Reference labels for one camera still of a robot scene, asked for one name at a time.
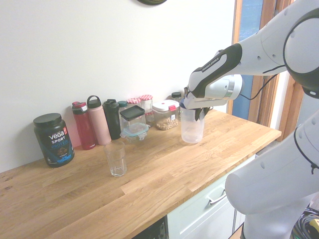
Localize pink water bottle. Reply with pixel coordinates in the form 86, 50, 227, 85
86, 95, 112, 145

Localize clear canister white red lid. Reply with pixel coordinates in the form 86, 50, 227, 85
152, 100, 180, 131

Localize wooden door frame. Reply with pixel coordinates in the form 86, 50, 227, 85
226, 0, 302, 140

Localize clear canister black lid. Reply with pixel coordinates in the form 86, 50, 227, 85
119, 105, 147, 132

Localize silver cabinet bar handle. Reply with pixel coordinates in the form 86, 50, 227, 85
206, 187, 229, 205

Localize red water bottle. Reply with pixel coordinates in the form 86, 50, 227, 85
71, 101, 97, 151

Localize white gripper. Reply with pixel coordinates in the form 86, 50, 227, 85
183, 96, 228, 121

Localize green lid clear jar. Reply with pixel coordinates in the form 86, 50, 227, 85
117, 101, 129, 125

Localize coiled cable bundle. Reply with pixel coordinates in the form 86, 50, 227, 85
293, 206, 319, 239

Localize clear plastic pitcher blue lid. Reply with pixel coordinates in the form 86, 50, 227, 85
179, 98, 205, 144

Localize black round wall clock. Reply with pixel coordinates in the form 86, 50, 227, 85
136, 0, 168, 5

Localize black dishwasher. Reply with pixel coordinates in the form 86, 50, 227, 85
129, 216, 167, 239

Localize white cabinet front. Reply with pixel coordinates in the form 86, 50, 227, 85
166, 154, 257, 239

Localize black shaker bottle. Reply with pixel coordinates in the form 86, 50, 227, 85
102, 99, 122, 140

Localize clear drinking glass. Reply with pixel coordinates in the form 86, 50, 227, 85
103, 140, 128, 177

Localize glass container teal clip lid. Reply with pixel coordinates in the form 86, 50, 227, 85
119, 123, 151, 144

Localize black Vega protein tub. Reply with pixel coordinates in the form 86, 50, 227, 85
33, 113, 75, 168

